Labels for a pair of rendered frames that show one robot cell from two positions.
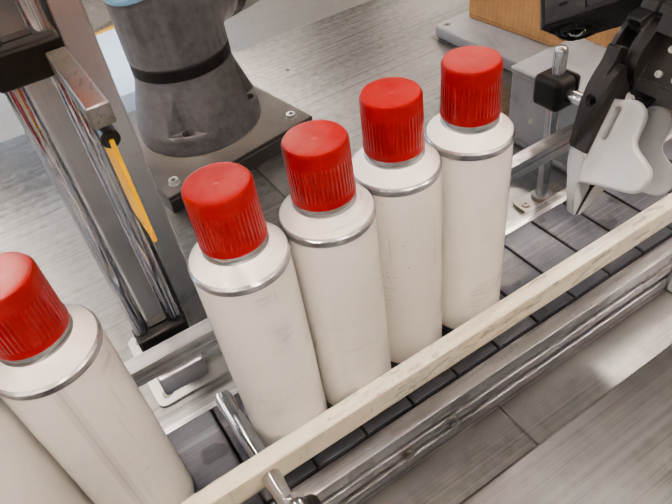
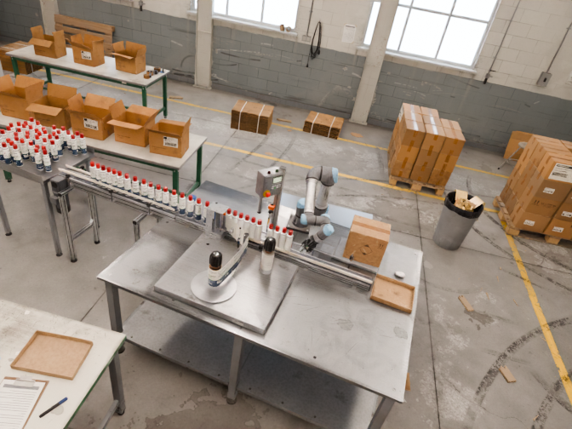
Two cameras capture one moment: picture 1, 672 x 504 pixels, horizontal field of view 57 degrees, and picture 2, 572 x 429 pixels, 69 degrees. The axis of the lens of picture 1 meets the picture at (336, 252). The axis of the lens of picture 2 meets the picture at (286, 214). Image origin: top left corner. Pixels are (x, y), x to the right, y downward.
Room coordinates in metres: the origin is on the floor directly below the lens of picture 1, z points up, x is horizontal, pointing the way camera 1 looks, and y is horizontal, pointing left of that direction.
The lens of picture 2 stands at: (-1.64, -1.66, 2.96)
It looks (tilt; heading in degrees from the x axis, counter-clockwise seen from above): 35 degrees down; 40
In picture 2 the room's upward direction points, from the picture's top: 11 degrees clockwise
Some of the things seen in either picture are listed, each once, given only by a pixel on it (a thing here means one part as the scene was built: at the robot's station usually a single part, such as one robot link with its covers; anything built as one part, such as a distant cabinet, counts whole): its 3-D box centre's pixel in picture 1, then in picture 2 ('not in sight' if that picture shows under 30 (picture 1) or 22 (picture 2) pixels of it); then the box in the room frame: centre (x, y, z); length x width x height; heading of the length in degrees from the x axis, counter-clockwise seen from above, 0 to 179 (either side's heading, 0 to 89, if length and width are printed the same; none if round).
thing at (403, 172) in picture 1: (400, 238); (283, 238); (0.28, -0.04, 0.98); 0.05 x 0.05 x 0.20
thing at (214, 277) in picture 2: not in sight; (214, 269); (-0.38, -0.07, 1.04); 0.09 x 0.09 x 0.29
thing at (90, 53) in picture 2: not in sight; (87, 50); (0.85, 4.84, 0.97); 0.42 x 0.39 x 0.37; 32
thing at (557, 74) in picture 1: (569, 139); not in sight; (0.45, -0.22, 0.91); 0.07 x 0.03 x 0.16; 26
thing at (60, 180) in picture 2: not in sight; (60, 195); (-0.73, 1.73, 0.71); 0.15 x 0.12 x 0.34; 26
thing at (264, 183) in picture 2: not in sight; (269, 182); (0.27, 0.17, 1.38); 0.17 x 0.10 x 0.19; 171
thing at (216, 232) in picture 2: not in sight; (217, 220); (-0.03, 0.38, 1.01); 0.14 x 0.13 x 0.26; 116
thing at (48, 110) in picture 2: not in sight; (53, 108); (-0.29, 2.97, 0.97); 0.44 x 0.38 x 0.37; 39
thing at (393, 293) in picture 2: not in sight; (392, 292); (0.68, -0.86, 0.85); 0.30 x 0.26 x 0.04; 116
